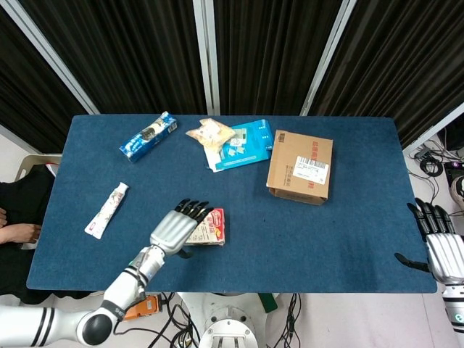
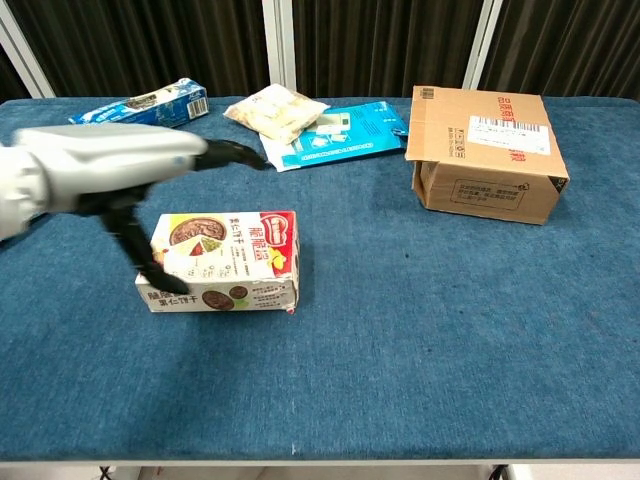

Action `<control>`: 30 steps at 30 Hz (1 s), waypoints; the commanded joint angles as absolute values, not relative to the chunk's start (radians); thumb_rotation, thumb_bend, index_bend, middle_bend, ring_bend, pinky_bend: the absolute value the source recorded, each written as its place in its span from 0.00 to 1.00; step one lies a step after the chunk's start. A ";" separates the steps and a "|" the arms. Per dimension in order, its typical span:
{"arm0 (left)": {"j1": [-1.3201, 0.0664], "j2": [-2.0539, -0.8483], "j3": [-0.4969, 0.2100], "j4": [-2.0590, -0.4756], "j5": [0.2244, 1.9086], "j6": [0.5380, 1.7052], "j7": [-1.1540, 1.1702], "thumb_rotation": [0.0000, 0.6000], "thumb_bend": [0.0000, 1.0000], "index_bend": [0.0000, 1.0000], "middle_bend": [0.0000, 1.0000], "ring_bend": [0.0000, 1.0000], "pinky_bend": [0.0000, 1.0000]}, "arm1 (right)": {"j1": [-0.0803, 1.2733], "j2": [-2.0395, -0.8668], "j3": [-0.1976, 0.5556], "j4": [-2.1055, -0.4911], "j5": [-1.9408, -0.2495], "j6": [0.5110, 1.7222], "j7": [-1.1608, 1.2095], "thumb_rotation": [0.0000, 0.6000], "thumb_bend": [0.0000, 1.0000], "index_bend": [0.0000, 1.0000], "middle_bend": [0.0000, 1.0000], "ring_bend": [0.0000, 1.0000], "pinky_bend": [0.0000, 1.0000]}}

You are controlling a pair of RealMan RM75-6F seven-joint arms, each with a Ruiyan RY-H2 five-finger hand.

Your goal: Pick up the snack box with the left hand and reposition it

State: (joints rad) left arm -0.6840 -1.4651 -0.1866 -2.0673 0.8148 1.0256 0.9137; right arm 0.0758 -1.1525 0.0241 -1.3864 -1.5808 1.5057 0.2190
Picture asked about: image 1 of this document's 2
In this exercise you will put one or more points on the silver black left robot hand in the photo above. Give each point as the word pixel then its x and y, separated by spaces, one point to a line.
pixel 174 228

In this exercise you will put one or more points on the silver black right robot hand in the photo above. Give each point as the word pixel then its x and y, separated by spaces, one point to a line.
pixel 444 250

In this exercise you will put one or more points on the bystander bare hand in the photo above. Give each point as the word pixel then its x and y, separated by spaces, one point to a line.
pixel 18 232

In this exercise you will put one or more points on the red white snack packet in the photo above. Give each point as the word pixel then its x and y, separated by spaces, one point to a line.
pixel 214 229

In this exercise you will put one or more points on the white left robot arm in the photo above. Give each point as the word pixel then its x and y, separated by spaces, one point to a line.
pixel 119 286

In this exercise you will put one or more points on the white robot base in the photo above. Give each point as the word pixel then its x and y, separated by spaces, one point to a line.
pixel 228 322

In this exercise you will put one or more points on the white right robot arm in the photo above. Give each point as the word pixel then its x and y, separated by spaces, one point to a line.
pixel 455 304

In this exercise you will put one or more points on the blue cookie box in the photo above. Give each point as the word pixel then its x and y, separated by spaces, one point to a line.
pixel 146 137

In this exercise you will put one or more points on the brown cardboard shipping box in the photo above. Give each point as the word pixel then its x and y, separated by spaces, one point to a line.
pixel 301 163

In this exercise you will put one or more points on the bystander black clothing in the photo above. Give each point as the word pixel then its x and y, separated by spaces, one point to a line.
pixel 21 195

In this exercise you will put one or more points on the white toothpaste tube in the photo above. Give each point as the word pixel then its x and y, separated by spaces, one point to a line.
pixel 107 212

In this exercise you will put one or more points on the black device with pink light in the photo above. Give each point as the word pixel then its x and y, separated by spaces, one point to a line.
pixel 457 181

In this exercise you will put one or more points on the beige plastic chair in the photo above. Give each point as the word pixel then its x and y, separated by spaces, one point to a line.
pixel 38 161

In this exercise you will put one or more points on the orange electronic device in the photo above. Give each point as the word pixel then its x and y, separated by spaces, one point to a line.
pixel 145 306

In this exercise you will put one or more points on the grey power strip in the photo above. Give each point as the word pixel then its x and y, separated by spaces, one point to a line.
pixel 424 153

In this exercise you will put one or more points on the beige snack bag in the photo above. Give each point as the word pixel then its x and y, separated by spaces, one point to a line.
pixel 212 135

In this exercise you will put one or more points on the blue white flat package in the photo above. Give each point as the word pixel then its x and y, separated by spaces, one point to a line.
pixel 250 145

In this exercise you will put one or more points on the blue table cloth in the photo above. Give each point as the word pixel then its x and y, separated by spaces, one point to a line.
pixel 290 246

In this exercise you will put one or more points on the dark green object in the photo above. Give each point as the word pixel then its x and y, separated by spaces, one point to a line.
pixel 268 302

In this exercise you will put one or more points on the black curtain panel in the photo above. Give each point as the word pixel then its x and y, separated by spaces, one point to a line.
pixel 32 108
pixel 398 61
pixel 268 54
pixel 127 54

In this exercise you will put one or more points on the white frame post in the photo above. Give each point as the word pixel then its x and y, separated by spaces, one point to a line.
pixel 326 61
pixel 54 58
pixel 431 132
pixel 206 58

